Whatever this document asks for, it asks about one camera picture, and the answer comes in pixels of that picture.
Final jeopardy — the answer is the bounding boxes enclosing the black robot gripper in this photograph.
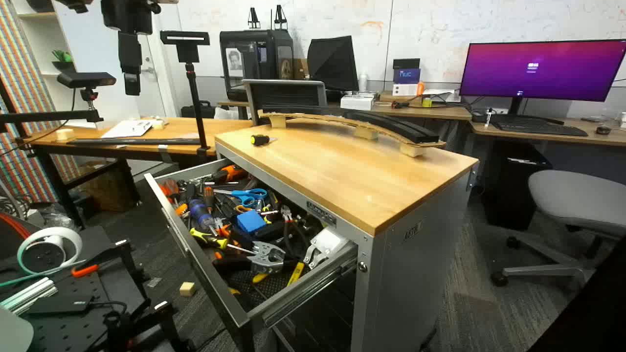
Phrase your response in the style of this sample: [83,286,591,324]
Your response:
[102,0,161,97]

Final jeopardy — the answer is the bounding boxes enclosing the small black yellow marker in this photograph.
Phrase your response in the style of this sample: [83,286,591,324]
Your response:
[251,136,271,148]

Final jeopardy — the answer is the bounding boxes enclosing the black computer case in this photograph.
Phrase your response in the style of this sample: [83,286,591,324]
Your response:
[220,30,294,103]

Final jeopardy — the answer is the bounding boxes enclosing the long wooden side desk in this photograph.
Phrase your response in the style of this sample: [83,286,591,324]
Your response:
[24,118,251,228]

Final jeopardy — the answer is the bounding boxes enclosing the grey framed dark panel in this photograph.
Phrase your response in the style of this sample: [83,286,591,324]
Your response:
[243,79,327,120]

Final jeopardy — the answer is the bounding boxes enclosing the black angled monitor back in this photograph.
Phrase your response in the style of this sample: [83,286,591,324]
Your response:
[308,36,359,103]

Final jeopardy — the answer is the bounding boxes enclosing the blue plastic box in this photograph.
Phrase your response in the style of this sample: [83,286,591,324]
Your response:
[237,212,267,236]

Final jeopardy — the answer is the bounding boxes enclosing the white tape roll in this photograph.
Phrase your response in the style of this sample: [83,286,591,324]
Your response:
[16,228,83,277]

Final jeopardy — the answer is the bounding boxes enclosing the white box on desk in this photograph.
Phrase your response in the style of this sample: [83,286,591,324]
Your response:
[341,93,374,112]

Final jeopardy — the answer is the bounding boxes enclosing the curved wooden black track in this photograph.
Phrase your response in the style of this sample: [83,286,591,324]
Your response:
[263,112,445,157]

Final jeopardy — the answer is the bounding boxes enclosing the silver metal pliers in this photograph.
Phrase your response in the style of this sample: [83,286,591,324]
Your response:
[231,241,286,271]

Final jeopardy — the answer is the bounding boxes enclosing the open grey tool drawer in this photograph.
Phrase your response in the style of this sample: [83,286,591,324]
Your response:
[145,161,357,352]

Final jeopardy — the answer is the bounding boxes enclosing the small wooden block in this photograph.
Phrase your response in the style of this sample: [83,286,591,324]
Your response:
[179,282,196,298]

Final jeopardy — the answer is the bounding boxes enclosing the small blue white box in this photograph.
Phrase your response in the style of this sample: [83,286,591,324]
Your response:
[394,60,421,97]

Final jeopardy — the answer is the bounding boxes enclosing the silver aluminium extrusion bar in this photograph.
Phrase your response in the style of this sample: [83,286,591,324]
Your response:
[3,279,57,316]

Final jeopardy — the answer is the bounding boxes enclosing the white plastic device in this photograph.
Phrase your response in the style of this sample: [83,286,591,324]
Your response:
[304,230,347,271]

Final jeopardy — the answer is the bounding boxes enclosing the black perforated breadboard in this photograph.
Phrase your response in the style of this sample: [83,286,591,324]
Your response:
[26,277,128,352]

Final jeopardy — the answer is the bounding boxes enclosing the grey metal tool cabinet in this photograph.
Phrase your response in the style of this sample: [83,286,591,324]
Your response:
[216,128,476,352]

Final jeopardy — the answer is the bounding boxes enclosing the black computer keyboard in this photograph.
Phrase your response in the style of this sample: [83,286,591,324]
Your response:
[492,118,588,138]

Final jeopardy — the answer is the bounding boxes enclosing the black desktop tower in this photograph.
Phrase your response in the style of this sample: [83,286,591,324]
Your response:
[482,142,550,232]

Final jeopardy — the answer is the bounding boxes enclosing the purple screen computer monitor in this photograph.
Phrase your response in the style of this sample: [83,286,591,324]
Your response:
[460,40,626,112]

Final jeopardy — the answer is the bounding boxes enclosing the grey office chair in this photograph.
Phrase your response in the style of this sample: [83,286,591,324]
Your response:
[492,171,626,286]

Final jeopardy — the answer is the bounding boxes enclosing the black camera on tripod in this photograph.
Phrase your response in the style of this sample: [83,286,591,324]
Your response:
[161,32,210,155]

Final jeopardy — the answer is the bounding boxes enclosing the black camera on stand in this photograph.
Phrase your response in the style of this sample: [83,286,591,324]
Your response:
[57,71,116,105]

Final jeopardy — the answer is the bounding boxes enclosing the yellow handled screwdriver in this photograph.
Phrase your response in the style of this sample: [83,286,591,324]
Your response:
[190,230,230,249]

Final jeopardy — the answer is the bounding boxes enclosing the orange handled tool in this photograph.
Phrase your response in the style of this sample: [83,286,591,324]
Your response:
[71,265,100,281]

